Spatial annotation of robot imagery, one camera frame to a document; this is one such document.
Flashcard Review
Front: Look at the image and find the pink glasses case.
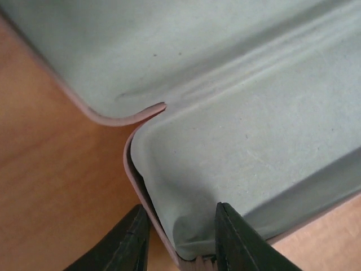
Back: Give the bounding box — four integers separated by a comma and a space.
1, 1, 360, 270

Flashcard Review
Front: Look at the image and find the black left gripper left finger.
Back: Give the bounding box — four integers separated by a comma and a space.
66, 204, 150, 271

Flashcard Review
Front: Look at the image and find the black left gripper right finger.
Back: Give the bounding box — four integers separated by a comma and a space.
215, 202, 300, 271

